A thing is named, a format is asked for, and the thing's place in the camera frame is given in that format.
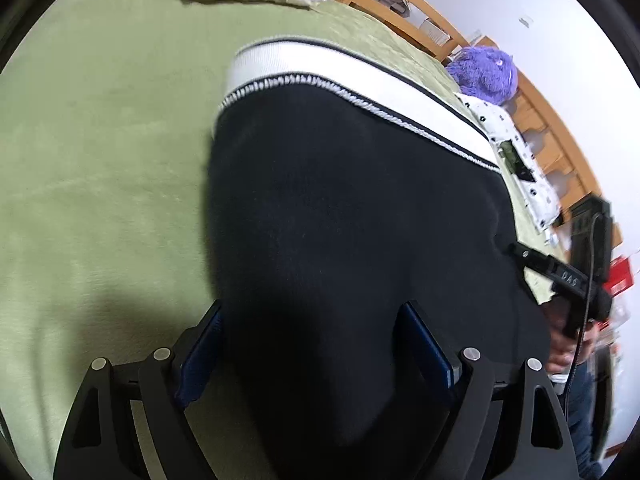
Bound person's right hand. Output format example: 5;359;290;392
545;304;599;377

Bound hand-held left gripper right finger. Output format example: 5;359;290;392
397;301;581;480

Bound person's blue jeans leg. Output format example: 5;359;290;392
564;355;618;480

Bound black pants with white stripe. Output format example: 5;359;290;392
207;37;553;480

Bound purple plush toy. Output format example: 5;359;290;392
445;46;518;106

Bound green bed blanket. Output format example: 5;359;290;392
0;0;571;480

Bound black cable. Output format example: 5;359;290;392
562;212;608;411

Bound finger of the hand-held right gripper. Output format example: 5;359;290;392
509;242;555;273
519;267;545;307

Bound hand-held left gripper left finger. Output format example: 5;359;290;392
52;300;226;480

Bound white dotted pillow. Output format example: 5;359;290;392
454;92;563;231

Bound red and white box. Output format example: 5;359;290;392
606;255;637;297

